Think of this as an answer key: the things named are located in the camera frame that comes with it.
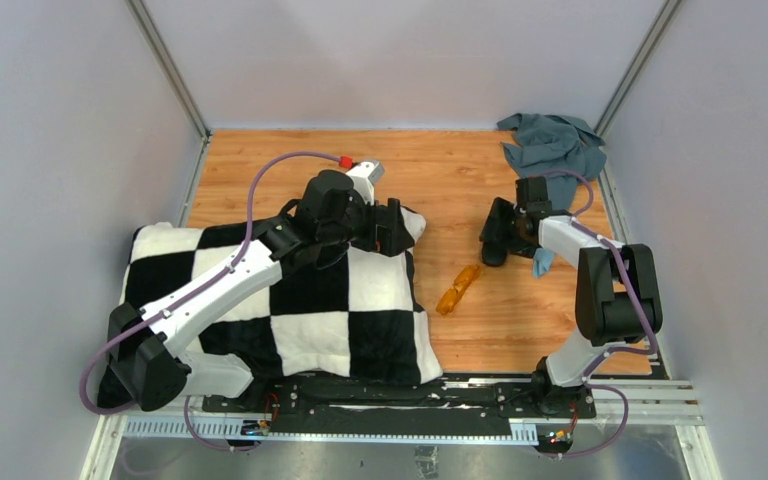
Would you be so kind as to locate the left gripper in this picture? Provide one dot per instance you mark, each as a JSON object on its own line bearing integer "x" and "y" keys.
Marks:
{"x": 389, "y": 240}

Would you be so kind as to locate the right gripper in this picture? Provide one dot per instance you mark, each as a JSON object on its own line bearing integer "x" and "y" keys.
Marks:
{"x": 503, "y": 211}

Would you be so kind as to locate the small blue cleaning cloth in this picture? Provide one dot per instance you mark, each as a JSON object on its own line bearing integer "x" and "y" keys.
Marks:
{"x": 542, "y": 261}

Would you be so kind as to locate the orange sunglasses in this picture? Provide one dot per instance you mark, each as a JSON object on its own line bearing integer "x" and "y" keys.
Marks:
{"x": 454, "y": 294}

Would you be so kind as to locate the black glasses case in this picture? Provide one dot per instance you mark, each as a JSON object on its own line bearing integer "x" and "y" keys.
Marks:
{"x": 493, "y": 254}

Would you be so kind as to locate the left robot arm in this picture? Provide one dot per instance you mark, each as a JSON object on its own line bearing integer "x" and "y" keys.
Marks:
{"x": 148, "y": 352}

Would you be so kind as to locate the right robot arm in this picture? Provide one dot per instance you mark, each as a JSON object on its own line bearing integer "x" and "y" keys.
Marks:
{"x": 617, "y": 304}

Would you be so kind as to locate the black white checkered pillow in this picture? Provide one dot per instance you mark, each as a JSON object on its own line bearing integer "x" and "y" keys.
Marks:
{"x": 356, "y": 317}

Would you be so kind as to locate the grey-blue crumpled cloth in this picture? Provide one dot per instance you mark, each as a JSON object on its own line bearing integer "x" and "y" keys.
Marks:
{"x": 564, "y": 147}

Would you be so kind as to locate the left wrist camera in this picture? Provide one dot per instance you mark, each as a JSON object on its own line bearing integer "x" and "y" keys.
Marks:
{"x": 364, "y": 174}

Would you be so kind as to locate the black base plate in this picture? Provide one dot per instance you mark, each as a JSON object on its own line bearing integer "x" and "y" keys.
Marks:
{"x": 453, "y": 403}

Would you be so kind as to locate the white slotted cable duct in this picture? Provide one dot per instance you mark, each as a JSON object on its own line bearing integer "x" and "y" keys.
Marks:
{"x": 217, "y": 429}

